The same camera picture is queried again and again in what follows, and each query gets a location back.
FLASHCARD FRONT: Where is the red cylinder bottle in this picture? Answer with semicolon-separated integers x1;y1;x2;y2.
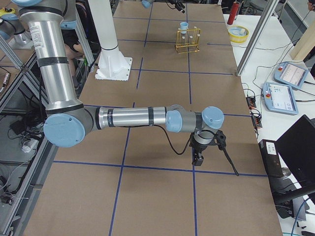
227;1;240;25

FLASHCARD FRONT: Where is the near blue teach pendant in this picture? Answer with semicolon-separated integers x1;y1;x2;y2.
262;82;299;115

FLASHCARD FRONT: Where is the black monitor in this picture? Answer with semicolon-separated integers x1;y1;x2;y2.
276;115;315;186

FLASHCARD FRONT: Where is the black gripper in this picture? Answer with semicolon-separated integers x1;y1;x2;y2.
189;135;216;166
168;0;185;13

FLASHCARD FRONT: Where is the near orange black adapter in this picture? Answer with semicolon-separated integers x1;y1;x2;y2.
250;108;262;129

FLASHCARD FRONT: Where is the blue teach pendant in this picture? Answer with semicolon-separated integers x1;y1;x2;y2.
262;82;299;115
274;62;309;89

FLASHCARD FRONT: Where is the light blue plastic cup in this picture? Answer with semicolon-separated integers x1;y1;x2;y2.
180;22;189;34

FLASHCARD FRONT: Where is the gold wire cup holder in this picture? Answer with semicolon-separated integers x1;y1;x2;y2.
175;27;201;54

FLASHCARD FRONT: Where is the white power strip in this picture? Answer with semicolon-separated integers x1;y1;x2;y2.
21;139;38;153

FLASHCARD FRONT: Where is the far blue teach pendant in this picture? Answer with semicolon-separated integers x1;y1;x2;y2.
274;62;309;89

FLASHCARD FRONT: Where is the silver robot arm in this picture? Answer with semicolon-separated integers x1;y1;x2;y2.
141;0;185;13
15;0;226;166

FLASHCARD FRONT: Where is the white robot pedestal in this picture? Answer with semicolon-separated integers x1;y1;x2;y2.
89;0;132;81

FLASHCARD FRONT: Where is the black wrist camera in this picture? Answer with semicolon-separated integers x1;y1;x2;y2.
215;130;226;150

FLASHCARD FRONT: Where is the black computer box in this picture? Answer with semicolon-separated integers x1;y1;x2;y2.
258;139;284;178

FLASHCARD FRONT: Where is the far orange black adapter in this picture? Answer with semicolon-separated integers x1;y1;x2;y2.
246;95;256;109

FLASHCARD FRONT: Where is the person in black shirt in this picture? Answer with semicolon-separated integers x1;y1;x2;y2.
62;1;87;89

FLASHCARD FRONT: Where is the wooden board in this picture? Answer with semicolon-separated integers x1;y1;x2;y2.
290;21;315;61

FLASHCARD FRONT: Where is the aluminium frame post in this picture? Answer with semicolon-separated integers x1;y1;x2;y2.
236;0;279;76

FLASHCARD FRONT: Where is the orange black adapter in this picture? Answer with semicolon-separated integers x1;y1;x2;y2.
246;95;256;109
250;108;262;129

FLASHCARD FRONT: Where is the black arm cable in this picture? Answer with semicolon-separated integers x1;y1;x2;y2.
130;124;240;177

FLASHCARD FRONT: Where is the aluminium side frame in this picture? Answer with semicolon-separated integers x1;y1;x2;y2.
0;39;57;236

